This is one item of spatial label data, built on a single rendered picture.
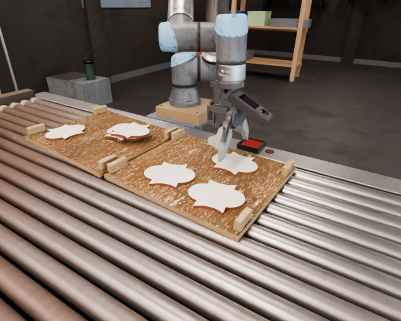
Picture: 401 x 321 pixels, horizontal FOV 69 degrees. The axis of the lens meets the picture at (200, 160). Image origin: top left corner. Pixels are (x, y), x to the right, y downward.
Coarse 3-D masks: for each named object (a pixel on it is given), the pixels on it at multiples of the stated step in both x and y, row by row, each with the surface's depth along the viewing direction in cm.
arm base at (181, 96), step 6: (174, 90) 134; (180, 90) 132; (186, 90) 132; (192, 90) 133; (174, 96) 134; (180, 96) 132; (186, 96) 132; (192, 96) 133; (198, 96) 136; (174, 102) 134; (180, 102) 133; (186, 102) 133; (192, 102) 134; (198, 102) 136
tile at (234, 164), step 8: (232, 152) 89; (216, 160) 84; (224, 160) 84; (232, 160) 84; (240, 160) 84; (248, 160) 84; (216, 168) 81; (224, 168) 80; (232, 168) 80; (240, 168) 80; (248, 168) 80; (256, 168) 81
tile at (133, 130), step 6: (114, 126) 100; (120, 126) 100; (126, 126) 100; (132, 126) 100; (138, 126) 100; (144, 126) 100; (114, 132) 95; (120, 132) 95; (126, 132) 95; (132, 132) 95; (138, 132) 95; (144, 132) 95; (126, 138) 92
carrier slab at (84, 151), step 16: (112, 112) 122; (96, 128) 107; (160, 128) 108; (48, 144) 94; (64, 144) 94; (80, 144) 95; (96, 144) 95; (112, 144) 95; (128, 144) 95; (144, 144) 95; (160, 144) 96; (80, 160) 85; (96, 160) 85; (128, 160) 86
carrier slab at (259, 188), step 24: (168, 144) 96; (192, 144) 96; (144, 168) 81; (192, 168) 82; (264, 168) 82; (144, 192) 71; (168, 192) 71; (264, 192) 72; (192, 216) 64; (216, 216) 64
